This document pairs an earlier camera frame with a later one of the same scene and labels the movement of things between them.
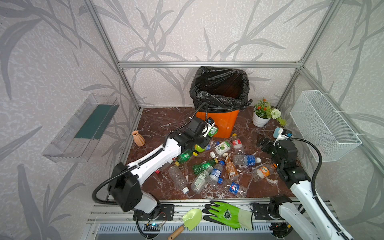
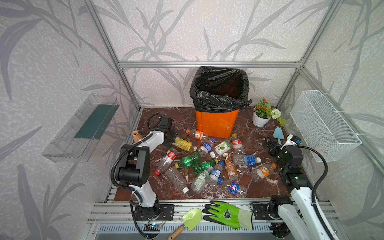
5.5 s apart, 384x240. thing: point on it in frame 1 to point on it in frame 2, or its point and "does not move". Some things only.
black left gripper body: [204, 139] to [171, 132]
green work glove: [229, 215] does not move
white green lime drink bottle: [222, 148] does not move
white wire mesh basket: [319, 122] does not move
